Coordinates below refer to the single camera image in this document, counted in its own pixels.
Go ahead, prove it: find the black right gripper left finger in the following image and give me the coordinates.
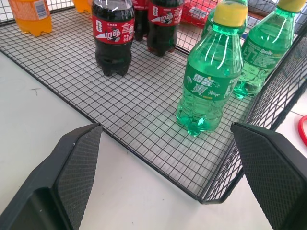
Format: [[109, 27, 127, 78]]
[[0, 123, 104, 230]]

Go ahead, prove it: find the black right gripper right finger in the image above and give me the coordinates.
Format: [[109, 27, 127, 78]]
[[230, 122, 307, 230]]

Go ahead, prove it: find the green Sprite bottle yellow cap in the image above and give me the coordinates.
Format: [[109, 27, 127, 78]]
[[201, 0, 248, 39], [234, 0, 306, 99], [176, 1, 248, 138]]

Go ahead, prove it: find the dark cola bottle red label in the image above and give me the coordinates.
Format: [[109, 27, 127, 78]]
[[146, 0, 184, 57], [92, 0, 135, 77], [132, 0, 150, 42]]

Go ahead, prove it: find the orange soda bottle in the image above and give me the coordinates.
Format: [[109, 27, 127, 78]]
[[71, 0, 94, 14], [8, 0, 53, 37]]

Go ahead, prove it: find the grey cloth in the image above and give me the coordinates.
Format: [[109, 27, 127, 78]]
[[247, 0, 281, 15]]

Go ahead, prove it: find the red snack package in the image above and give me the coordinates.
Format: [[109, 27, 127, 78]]
[[180, 0, 223, 26]]

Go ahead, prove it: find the red ring object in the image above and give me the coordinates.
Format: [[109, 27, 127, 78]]
[[298, 115, 307, 147]]

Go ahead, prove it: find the black wire mesh basket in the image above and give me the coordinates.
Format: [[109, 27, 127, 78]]
[[0, 0, 307, 205]]

